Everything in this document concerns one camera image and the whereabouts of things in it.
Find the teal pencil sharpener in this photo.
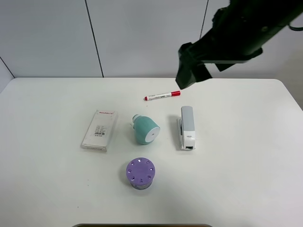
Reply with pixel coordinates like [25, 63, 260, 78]
[133, 114, 160, 145]

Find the white grey stapler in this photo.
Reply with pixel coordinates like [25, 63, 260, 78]
[177, 106, 196, 150]

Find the white cardboard box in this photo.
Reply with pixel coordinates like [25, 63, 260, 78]
[81, 110, 117, 152]

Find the red capped white marker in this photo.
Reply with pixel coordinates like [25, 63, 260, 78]
[144, 91, 181, 101]

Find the purple round container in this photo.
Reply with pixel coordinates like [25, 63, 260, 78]
[125, 157, 156, 190]

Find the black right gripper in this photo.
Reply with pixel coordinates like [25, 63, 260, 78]
[176, 43, 263, 89]

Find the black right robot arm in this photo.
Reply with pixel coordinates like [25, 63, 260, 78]
[176, 0, 303, 89]

